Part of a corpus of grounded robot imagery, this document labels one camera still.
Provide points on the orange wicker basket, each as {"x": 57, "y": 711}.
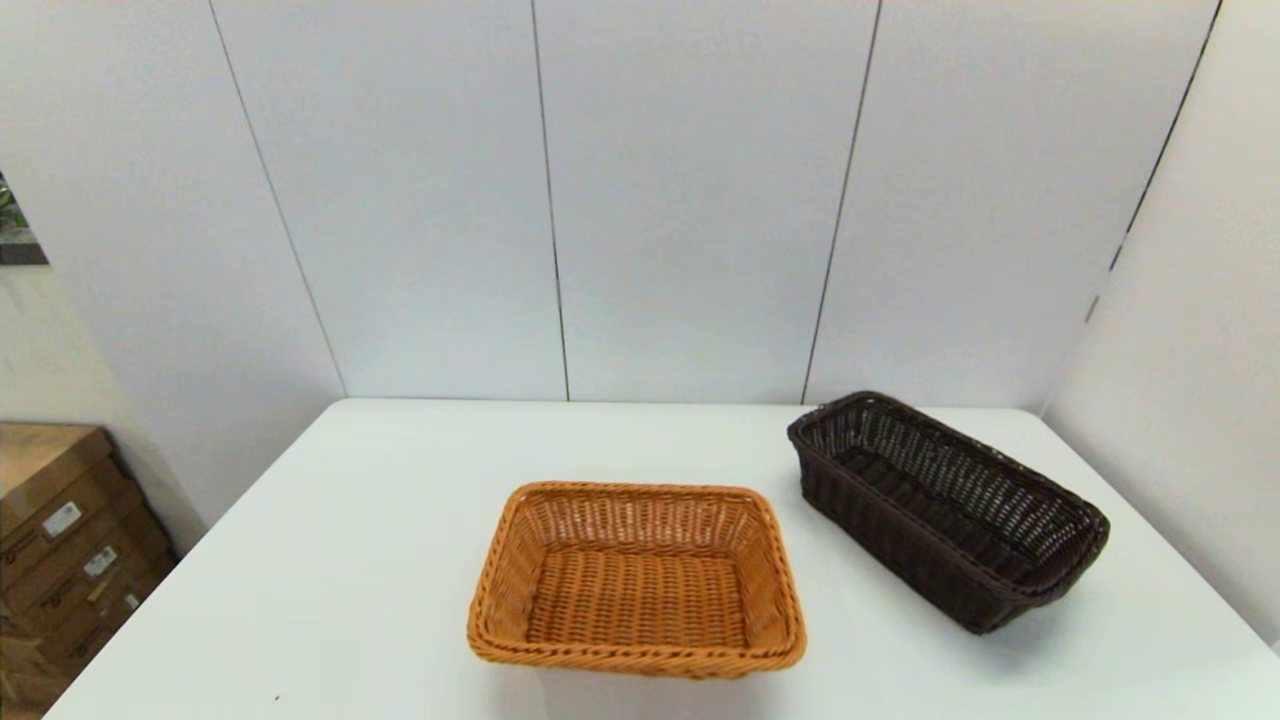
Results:
{"x": 640, "y": 600}

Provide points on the dark brown wicker basket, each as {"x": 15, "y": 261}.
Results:
{"x": 900, "y": 520}

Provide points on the brown cardboard box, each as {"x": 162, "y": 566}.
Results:
{"x": 120, "y": 610}
{"x": 100, "y": 565}
{"x": 25, "y": 680}
{"x": 50, "y": 470}

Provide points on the framed plant picture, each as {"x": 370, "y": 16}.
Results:
{"x": 15, "y": 225}

